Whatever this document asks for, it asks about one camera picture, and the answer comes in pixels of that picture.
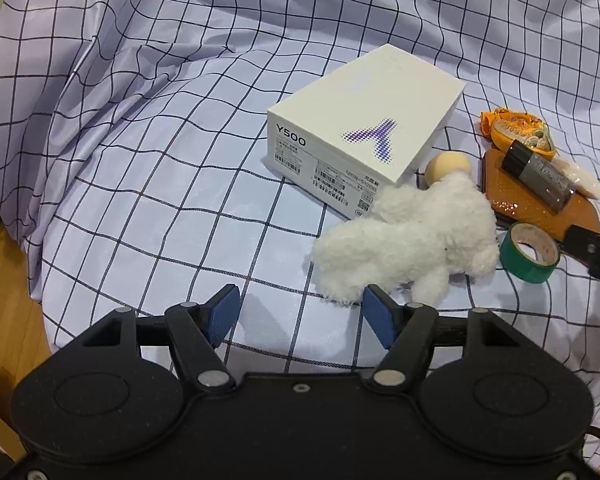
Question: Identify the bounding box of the white fluffy plush toy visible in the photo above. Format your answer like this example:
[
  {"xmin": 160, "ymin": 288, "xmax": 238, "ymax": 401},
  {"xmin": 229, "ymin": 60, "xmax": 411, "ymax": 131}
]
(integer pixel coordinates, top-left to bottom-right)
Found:
[{"xmin": 307, "ymin": 172, "xmax": 501, "ymax": 307}]

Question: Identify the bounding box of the green tape roll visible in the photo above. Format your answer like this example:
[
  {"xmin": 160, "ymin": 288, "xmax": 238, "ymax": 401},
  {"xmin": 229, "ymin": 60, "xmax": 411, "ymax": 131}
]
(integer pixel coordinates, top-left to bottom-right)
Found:
[{"xmin": 499, "ymin": 222, "xmax": 562, "ymax": 285}]

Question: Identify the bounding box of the orange plush toy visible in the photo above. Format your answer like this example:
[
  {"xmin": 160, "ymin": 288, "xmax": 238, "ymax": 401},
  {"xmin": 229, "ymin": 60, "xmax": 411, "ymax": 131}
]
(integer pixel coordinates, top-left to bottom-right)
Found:
[{"xmin": 478, "ymin": 108, "xmax": 558, "ymax": 158}]

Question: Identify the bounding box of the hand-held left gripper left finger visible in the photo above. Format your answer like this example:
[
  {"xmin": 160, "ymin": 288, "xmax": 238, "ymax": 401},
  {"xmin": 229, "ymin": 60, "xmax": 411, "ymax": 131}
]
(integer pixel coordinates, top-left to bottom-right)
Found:
[{"xmin": 72, "ymin": 284, "xmax": 242, "ymax": 395}]

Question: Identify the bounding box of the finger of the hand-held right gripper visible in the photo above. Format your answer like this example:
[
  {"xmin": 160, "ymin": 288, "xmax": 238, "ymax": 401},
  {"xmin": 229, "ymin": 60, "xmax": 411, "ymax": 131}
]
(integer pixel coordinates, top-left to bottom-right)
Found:
[{"xmin": 559, "ymin": 224, "xmax": 600, "ymax": 291}]

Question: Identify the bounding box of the brown leather case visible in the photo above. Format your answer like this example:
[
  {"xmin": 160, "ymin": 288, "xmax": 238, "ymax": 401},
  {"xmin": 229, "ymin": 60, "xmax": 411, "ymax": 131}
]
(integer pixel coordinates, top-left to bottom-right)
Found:
[{"xmin": 481, "ymin": 149, "xmax": 600, "ymax": 246}]

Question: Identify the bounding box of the grey cylindrical bottle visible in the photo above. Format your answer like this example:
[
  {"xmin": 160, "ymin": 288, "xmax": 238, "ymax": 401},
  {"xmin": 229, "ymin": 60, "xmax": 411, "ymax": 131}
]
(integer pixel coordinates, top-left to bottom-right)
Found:
[{"xmin": 501, "ymin": 140, "xmax": 577, "ymax": 211}]

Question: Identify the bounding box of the checked white bed sheet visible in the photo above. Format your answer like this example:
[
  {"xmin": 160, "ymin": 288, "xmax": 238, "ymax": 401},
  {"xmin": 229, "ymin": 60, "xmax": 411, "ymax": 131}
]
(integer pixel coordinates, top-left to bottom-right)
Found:
[{"xmin": 0, "ymin": 0, "xmax": 600, "ymax": 461}]

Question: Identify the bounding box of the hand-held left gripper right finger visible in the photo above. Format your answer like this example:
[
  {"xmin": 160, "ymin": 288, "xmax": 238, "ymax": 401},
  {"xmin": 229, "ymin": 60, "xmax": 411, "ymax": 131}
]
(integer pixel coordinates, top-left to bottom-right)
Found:
[{"xmin": 362, "ymin": 284, "xmax": 533, "ymax": 395}]

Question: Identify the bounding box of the white cardboard box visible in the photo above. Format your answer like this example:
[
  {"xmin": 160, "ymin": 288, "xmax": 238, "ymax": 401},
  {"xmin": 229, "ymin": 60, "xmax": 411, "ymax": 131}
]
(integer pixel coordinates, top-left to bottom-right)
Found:
[{"xmin": 266, "ymin": 44, "xmax": 467, "ymax": 221}]

